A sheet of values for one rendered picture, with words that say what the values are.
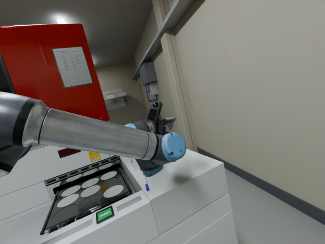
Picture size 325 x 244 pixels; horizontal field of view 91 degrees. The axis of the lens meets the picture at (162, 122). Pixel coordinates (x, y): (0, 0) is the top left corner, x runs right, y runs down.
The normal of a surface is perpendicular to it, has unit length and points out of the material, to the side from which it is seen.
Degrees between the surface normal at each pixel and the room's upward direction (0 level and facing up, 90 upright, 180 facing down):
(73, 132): 88
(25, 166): 90
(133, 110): 90
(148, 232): 90
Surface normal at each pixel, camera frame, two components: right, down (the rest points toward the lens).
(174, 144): 0.51, -0.37
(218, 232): 0.42, 0.06
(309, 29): -0.93, 0.26
